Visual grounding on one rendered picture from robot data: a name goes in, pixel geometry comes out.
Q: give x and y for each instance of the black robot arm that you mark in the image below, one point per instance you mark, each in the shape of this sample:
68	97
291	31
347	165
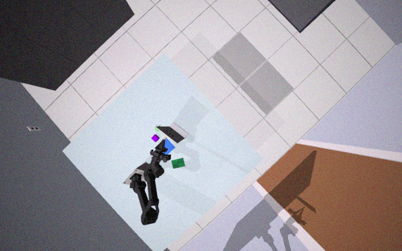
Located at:
149	214

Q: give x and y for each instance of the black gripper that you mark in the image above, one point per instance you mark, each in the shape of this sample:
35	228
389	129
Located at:
159	150

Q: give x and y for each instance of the purple cube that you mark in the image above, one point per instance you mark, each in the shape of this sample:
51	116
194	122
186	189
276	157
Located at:
155	138

